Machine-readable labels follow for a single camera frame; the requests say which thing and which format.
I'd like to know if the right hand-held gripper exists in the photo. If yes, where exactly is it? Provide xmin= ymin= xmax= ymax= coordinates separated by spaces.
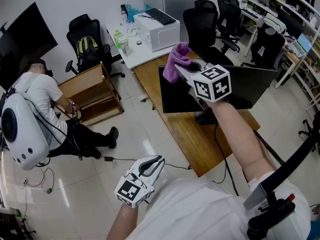
xmin=174 ymin=59 xmax=232 ymax=110

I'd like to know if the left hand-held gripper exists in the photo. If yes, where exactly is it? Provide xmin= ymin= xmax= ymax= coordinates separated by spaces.
xmin=114 ymin=155 xmax=166 ymax=209

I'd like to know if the purple cloth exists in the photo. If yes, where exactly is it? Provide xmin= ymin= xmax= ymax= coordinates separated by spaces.
xmin=162 ymin=41 xmax=192 ymax=84

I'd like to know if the black monitor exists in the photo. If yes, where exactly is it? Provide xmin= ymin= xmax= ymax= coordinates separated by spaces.
xmin=158 ymin=65 xmax=278 ymax=127

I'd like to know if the person's right forearm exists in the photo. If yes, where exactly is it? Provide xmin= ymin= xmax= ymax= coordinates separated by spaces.
xmin=206 ymin=100 xmax=277 ymax=187

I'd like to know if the person's left forearm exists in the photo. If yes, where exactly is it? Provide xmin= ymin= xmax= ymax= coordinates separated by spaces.
xmin=106 ymin=203 xmax=139 ymax=240

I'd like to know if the white box appliance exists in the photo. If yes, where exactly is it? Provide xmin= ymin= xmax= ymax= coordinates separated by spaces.
xmin=133 ymin=11 xmax=181 ymax=53

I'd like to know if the black office chair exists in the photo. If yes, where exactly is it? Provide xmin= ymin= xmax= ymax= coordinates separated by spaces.
xmin=298 ymin=111 xmax=320 ymax=156
xmin=216 ymin=0 xmax=243 ymax=53
xmin=65 ymin=13 xmax=126 ymax=79
xmin=241 ymin=21 xmax=286 ymax=71
xmin=183 ymin=0 xmax=235 ymax=67

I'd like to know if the person's white shirt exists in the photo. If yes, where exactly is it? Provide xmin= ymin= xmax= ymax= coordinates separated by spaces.
xmin=126 ymin=173 xmax=312 ymax=240

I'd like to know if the black keyboard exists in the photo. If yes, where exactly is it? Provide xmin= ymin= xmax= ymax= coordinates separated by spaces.
xmin=144 ymin=7 xmax=177 ymax=26

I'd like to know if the clear jar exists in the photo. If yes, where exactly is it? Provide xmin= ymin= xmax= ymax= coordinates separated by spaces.
xmin=119 ymin=36 xmax=131 ymax=57

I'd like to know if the light grey keyboard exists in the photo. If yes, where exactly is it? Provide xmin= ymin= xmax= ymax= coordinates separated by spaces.
xmin=241 ymin=7 xmax=261 ymax=20

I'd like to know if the green bottle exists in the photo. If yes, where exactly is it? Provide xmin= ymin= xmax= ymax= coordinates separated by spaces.
xmin=113 ymin=29 xmax=123 ymax=50

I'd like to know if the teal plastic bag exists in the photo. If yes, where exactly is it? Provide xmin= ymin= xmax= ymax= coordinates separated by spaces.
xmin=124 ymin=3 xmax=152 ymax=22

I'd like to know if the wooden shelf unit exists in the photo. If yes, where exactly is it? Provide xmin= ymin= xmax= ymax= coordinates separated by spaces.
xmin=56 ymin=61 xmax=125 ymax=127

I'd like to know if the green black backpack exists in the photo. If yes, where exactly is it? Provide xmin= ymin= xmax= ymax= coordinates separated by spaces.
xmin=76 ymin=35 xmax=100 ymax=67

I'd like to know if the open laptop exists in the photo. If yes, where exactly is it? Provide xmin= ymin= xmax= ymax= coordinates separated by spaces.
xmin=290 ymin=32 xmax=314 ymax=58

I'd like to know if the white shelving unit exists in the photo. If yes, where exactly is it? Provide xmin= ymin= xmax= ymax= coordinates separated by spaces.
xmin=243 ymin=0 xmax=320 ymax=110

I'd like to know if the black floor equipment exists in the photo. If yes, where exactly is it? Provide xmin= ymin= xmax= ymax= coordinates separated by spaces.
xmin=0 ymin=206 xmax=37 ymax=240

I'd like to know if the black power adapter cable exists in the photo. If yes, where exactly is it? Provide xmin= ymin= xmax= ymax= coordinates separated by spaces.
xmin=103 ymin=155 xmax=193 ymax=171

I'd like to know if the black hanging cable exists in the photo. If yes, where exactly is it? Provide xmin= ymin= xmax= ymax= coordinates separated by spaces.
xmin=213 ymin=123 xmax=240 ymax=197

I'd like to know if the black strap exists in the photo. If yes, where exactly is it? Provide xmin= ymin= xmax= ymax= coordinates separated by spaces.
xmin=253 ymin=130 xmax=286 ymax=165

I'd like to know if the black shoulder mount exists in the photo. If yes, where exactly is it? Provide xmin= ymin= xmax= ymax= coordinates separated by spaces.
xmin=246 ymin=193 xmax=296 ymax=240

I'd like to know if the large black wall screen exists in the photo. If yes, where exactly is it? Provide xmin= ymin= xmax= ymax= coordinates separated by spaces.
xmin=0 ymin=1 xmax=59 ymax=92

